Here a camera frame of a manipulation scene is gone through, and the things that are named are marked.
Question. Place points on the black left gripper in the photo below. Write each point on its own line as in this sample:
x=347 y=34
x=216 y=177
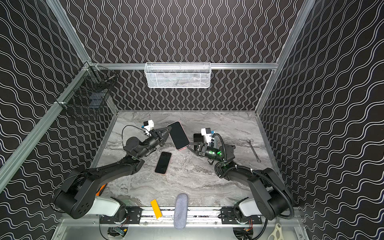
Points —
x=157 y=137

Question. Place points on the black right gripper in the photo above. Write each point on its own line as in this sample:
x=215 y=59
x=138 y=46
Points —
x=202 y=149

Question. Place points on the black phone taken from case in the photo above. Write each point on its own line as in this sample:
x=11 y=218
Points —
x=198 y=138

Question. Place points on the black phone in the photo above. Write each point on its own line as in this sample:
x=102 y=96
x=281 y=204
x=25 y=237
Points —
x=163 y=163
x=178 y=136

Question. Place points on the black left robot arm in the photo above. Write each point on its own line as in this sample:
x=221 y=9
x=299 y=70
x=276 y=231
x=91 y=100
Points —
x=77 y=195

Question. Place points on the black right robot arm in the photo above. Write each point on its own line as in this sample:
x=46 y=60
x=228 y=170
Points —
x=269 y=193

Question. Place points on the silver combination wrench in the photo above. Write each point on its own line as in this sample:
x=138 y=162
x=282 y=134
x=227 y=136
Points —
x=254 y=151

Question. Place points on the grey fabric pouch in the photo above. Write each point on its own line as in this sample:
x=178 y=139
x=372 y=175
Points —
x=181 y=211

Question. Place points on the yellow flat block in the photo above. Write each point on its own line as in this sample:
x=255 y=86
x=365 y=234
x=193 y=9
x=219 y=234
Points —
x=156 y=209

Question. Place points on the aluminium back horizontal bar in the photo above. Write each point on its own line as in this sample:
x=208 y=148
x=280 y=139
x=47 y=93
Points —
x=184 y=66

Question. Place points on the aluminium horizontal bar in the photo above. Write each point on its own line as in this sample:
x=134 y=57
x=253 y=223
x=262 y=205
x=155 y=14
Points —
x=15 y=161
x=184 y=66

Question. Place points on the aluminium left horizontal bar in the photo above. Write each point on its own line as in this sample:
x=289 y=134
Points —
x=15 y=161

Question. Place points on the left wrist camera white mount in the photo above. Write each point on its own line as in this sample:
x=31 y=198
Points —
x=148 y=126

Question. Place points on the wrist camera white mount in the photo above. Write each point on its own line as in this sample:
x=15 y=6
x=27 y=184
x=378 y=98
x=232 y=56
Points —
x=207 y=134
x=148 y=126

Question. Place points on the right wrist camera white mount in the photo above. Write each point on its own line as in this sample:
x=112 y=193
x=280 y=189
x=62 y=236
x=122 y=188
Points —
x=207 y=134

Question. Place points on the white wire mesh basket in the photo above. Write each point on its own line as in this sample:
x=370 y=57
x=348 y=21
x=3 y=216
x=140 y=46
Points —
x=197 y=78

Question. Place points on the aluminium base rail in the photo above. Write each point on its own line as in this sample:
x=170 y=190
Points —
x=196 y=217

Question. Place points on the adjustable wrench orange handle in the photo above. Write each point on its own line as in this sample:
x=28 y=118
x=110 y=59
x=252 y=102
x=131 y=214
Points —
x=101 y=189

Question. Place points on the black wire basket left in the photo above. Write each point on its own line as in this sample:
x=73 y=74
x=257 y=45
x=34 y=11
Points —
x=89 y=98

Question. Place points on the aluminium corner frame post left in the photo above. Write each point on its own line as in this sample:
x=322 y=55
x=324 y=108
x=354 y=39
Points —
x=65 y=23

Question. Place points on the aluminium corner frame post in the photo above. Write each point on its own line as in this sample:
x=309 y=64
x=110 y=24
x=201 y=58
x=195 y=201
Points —
x=287 y=48
x=65 y=23

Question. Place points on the white scissors handle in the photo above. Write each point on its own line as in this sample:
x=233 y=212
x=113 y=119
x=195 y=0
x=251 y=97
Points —
x=277 y=233

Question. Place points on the aluminium corner frame post right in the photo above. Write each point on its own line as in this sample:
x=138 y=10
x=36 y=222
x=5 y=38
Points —
x=287 y=48

